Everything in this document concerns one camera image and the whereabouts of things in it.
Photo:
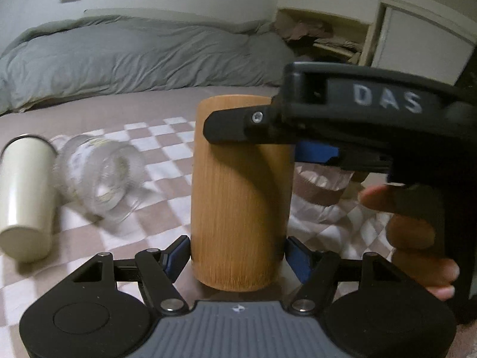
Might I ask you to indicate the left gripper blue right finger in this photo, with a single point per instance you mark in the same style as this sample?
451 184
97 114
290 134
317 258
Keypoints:
300 258

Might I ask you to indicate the grey duvet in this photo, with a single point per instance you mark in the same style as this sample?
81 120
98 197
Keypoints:
112 55

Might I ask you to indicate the white sliding door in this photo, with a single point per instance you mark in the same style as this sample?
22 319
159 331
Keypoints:
414 40

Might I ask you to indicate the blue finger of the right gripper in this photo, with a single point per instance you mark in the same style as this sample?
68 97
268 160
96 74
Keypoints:
315 152

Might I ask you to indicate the wooden closet shelf unit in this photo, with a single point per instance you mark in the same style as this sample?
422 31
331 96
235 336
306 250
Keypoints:
324 37

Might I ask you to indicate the white tumbler lying down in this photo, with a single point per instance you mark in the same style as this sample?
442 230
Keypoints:
28 198

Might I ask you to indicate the clear glass mug brown band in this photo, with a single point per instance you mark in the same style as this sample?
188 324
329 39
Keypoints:
318 184

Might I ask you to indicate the brown bamboo cup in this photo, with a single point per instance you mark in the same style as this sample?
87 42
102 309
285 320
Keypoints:
240 205

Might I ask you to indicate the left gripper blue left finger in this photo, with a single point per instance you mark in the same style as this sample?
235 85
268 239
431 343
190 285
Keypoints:
175 257

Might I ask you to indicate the checkered beige white cloth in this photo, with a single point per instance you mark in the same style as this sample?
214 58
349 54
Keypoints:
161 215

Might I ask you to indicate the clear glass jar lying down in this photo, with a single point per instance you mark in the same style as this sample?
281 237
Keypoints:
101 176

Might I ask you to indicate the person's right hand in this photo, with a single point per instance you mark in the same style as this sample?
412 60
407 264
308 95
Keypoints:
412 238

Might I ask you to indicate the folded clothes in closet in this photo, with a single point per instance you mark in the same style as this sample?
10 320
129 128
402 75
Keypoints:
316 33

